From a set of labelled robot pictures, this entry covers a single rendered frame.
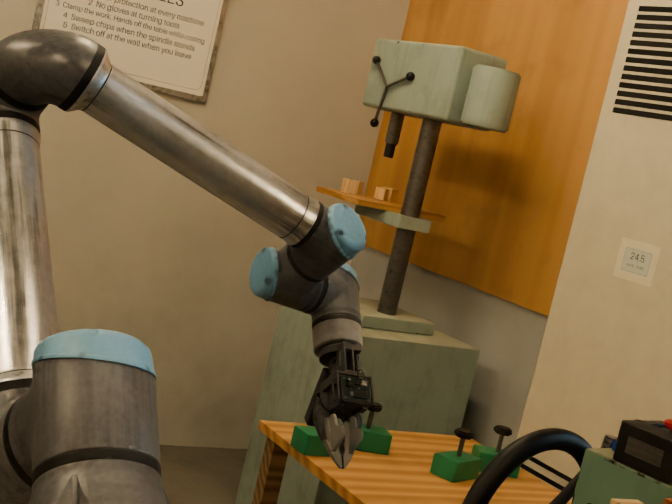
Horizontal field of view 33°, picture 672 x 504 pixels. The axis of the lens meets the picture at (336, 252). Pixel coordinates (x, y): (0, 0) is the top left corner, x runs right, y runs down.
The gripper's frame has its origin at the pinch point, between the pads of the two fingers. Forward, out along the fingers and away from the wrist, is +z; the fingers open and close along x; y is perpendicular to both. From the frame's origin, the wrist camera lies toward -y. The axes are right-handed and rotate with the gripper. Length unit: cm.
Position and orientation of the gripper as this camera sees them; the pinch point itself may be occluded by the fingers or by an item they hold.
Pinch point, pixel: (339, 462)
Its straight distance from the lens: 197.4
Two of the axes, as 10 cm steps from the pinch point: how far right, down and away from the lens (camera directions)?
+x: 8.8, 2.0, 4.3
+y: 4.7, -4.8, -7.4
